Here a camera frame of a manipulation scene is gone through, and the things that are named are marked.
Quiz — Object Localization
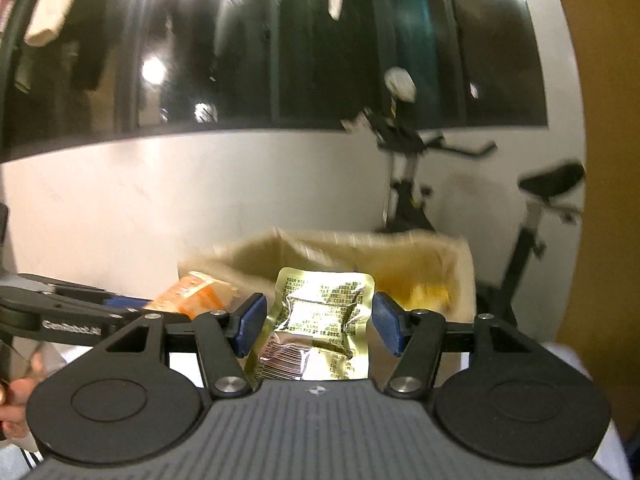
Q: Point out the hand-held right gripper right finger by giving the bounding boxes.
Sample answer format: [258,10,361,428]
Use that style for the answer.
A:
[371,291,543,401]

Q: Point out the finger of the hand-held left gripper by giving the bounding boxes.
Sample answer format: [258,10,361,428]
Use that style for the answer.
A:
[17,273,154,312]

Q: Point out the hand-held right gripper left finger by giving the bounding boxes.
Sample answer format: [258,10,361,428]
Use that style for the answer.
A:
[102,292,268,401]

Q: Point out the orange snack packet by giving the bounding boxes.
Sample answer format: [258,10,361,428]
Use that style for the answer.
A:
[149,270,242,322]

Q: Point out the gold foil snack packet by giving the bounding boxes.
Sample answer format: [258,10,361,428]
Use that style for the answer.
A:
[245,267,377,383]

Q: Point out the brown cardboard box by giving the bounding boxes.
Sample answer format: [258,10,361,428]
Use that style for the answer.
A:
[177,226,477,328]

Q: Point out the person's left hand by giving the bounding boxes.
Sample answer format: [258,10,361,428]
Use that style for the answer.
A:
[0,376,36,439]

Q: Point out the black exercise bike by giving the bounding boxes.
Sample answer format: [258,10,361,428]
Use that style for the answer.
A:
[340,109,587,333]

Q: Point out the white black-striped clothing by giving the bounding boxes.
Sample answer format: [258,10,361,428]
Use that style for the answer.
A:
[19,447,47,469]

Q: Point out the crumpled white cloth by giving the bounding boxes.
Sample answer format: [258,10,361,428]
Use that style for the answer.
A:
[341,114,374,134]

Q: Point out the white plastic bag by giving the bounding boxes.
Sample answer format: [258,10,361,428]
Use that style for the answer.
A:
[384,66,417,102]

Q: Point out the wooden panel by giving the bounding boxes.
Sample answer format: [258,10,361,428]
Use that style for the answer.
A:
[545,0,640,378]

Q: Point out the dark framed window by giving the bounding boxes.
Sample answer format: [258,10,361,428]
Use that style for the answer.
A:
[0,0,549,164]

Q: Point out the beige hanging sock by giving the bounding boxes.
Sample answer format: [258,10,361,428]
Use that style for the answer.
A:
[22,0,109,47]

